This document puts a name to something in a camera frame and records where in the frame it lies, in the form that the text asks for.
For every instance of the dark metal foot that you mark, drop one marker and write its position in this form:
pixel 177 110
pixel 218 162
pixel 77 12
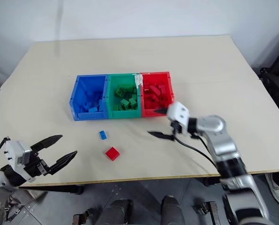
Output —
pixel 207 211
pixel 83 216

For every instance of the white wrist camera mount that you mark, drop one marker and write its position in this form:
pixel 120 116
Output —
pixel 179 113
pixel 13 152

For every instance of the green block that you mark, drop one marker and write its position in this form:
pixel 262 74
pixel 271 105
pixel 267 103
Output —
pixel 132 101
pixel 124 103

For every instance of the black table frame bracket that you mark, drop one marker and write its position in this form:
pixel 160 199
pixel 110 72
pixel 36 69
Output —
pixel 212 181

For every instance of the small blue studded block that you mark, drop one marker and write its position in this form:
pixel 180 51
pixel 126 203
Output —
pixel 103 135

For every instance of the white sneaker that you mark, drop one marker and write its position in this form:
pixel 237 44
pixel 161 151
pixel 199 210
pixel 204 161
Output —
pixel 278 189

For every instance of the white tape strip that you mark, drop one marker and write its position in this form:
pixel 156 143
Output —
pixel 138 80

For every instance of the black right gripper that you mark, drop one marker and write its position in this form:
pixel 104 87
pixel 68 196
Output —
pixel 176 127

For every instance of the green plastic bin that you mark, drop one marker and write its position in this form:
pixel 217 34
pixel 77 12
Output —
pixel 112 93

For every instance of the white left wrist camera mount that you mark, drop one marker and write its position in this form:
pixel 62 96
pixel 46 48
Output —
pixel 13 152

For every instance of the blue plastic bin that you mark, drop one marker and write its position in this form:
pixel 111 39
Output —
pixel 83 82

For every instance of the dark rounded shape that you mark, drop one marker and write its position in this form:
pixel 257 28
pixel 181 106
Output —
pixel 117 212
pixel 171 209

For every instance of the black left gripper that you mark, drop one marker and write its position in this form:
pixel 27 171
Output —
pixel 37 168

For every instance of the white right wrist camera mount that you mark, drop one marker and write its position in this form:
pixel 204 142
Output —
pixel 179 113

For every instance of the red plastic bin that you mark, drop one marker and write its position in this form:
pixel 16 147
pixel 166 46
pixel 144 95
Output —
pixel 168 82

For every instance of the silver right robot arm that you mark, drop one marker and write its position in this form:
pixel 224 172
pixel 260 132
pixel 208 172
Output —
pixel 221 143

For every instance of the red square studded block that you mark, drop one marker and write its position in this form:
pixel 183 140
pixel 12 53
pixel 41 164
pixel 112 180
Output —
pixel 112 153

